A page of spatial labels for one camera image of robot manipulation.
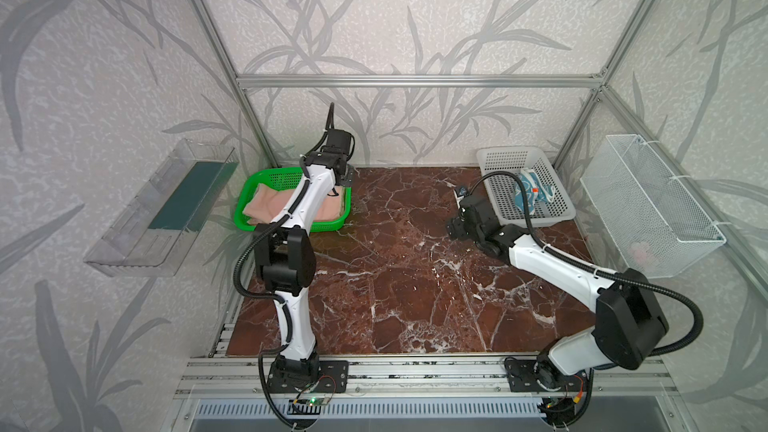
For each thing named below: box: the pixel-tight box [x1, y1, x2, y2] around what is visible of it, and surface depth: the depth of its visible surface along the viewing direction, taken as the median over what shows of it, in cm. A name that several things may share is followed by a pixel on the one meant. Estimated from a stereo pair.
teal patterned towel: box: [514, 168, 556, 216], surface depth 107 cm
